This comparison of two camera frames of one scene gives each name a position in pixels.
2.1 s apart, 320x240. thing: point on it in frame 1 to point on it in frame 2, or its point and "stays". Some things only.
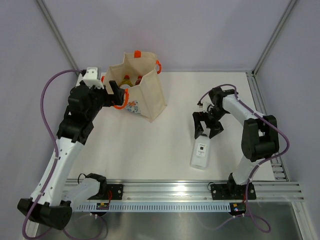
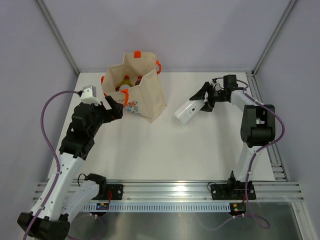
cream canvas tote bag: (138, 76) stays
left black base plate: (116, 190) stays
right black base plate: (232, 192) stays
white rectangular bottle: (200, 154) to (184, 112)
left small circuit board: (101, 206) stays
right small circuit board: (237, 208) stays
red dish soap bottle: (138, 81) stays
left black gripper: (117, 99) to (116, 108)
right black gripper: (215, 128) to (200, 95)
